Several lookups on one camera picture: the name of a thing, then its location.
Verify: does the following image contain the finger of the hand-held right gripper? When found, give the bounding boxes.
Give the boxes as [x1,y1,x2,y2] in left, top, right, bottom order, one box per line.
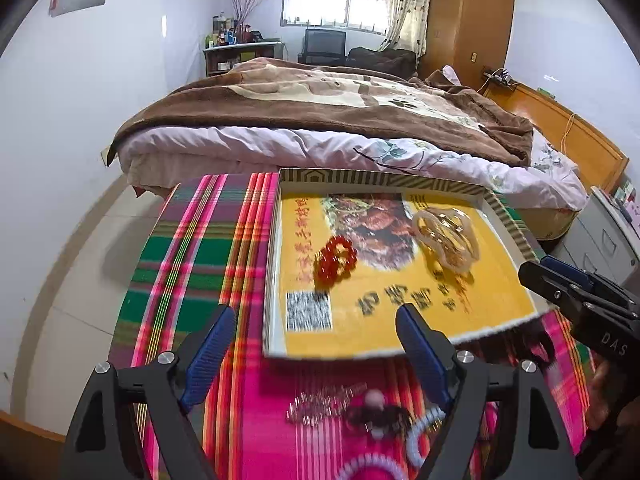
[518,261,593,322]
[540,255,633,306]

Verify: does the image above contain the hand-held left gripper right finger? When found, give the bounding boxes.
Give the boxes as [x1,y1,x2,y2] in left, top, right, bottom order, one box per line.
[395,303,581,480]

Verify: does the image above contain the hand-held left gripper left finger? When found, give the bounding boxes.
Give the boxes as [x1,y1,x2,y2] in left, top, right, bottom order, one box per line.
[60,304,238,480]

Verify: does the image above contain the printed cardboard tray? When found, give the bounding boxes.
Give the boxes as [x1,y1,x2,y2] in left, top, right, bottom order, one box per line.
[262,167,551,361]

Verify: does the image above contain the dark hair tie with bead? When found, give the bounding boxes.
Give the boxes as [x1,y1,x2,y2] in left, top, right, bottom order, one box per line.
[345,392,416,437]

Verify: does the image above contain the light blue spiral hair tie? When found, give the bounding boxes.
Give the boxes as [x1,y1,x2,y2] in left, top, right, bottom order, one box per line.
[405,407,446,466]

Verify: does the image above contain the purple spiral hair tie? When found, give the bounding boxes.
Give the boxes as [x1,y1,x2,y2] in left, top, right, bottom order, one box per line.
[334,452,408,480]

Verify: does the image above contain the person's right hand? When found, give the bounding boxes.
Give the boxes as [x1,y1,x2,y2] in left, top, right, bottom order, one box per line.
[587,360,627,432]

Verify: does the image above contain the grey cabinet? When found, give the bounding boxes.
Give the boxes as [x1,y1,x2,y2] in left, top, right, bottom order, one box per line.
[550,186,640,286]

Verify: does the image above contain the yellow mattress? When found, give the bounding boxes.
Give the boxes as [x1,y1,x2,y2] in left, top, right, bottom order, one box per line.
[520,205,577,242]

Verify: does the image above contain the plaid tablecloth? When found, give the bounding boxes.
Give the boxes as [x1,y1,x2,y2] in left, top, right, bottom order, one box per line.
[117,172,596,480]

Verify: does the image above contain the wooden headboard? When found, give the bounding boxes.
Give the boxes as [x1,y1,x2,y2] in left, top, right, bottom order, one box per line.
[482,82,630,193]

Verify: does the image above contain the power strip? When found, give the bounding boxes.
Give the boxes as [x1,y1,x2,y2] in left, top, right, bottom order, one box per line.
[482,67,516,87]

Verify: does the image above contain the pink floral duvet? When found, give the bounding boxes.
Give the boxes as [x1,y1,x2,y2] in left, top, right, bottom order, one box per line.
[119,125,588,211]

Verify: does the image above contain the brown printed blanket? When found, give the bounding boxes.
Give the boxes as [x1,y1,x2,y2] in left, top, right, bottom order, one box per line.
[114,57,535,167]

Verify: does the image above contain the wooden wardrobe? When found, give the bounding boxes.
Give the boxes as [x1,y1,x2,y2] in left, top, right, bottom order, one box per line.
[417,0,516,86]

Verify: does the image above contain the dark bag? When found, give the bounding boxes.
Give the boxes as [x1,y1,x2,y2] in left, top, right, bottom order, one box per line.
[346,46,418,78]

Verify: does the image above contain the white shelf desk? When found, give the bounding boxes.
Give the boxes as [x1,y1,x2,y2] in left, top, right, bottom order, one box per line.
[202,39,287,78]

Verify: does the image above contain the dotted curtain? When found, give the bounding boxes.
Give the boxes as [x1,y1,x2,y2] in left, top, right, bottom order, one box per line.
[377,0,432,52]

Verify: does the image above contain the group of bottles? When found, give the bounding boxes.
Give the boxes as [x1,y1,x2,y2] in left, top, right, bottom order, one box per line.
[205,12,266,48]

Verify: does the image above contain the black office chair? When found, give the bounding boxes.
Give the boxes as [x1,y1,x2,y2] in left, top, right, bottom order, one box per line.
[299,29,347,67]

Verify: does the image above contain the vase of dry branches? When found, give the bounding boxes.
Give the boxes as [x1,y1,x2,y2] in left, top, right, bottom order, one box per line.
[227,0,276,43]

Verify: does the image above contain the window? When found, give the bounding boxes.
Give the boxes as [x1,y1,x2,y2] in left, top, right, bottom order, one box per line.
[280,0,388,36]

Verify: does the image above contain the red bead bracelet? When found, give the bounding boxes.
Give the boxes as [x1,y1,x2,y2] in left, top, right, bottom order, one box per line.
[314,234,359,291]

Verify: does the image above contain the yellow cable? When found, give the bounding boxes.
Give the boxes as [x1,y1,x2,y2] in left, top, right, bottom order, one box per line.
[560,112,578,157]

